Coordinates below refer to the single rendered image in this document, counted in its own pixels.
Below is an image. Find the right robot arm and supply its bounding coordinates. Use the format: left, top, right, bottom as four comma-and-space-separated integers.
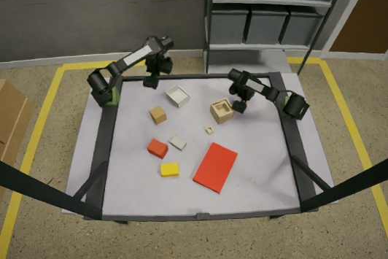
228, 68, 310, 120

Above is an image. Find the tan cube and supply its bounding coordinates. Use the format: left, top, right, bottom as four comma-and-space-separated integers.
150, 105, 167, 125

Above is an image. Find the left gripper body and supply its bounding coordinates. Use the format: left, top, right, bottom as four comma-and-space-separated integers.
143, 55, 165, 88

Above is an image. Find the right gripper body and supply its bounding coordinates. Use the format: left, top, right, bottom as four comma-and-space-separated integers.
231, 90, 254, 114

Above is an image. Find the yellow rectangular block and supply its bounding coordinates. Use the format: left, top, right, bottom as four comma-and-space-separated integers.
161, 163, 179, 177

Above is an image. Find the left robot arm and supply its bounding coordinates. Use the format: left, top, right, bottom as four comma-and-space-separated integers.
87, 36, 174, 107

